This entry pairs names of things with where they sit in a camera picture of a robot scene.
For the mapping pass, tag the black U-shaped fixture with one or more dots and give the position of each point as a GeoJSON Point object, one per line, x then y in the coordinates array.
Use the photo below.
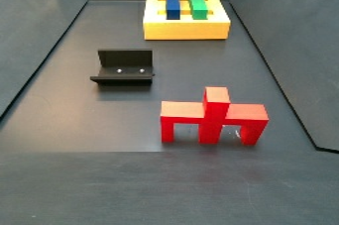
{"type": "Point", "coordinates": [124, 66]}

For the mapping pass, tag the yellow slotted board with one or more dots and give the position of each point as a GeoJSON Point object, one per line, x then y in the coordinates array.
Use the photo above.
{"type": "Point", "coordinates": [157, 28]}

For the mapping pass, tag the red cross-shaped block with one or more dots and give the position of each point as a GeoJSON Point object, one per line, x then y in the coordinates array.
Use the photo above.
{"type": "Point", "coordinates": [213, 113]}

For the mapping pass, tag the green long bar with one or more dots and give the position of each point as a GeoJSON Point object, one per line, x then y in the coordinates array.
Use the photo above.
{"type": "Point", "coordinates": [198, 9]}

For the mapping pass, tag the blue long bar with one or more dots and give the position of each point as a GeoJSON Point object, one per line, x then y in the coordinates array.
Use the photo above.
{"type": "Point", "coordinates": [172, 9]}

